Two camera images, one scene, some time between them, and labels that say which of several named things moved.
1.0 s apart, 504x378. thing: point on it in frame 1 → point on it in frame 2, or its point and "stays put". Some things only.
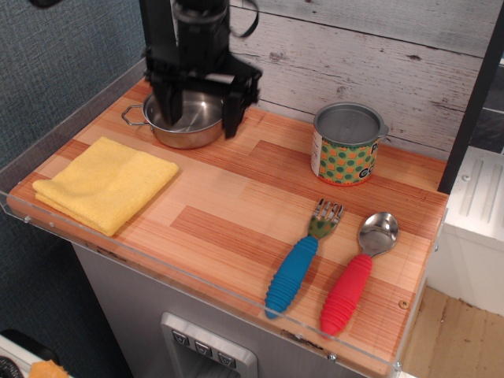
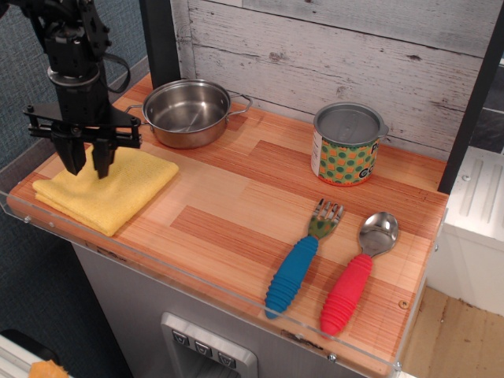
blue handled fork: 294,270 stays put
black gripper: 201,51 → 82,109
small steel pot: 201,122 stays put
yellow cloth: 105,185 stays put
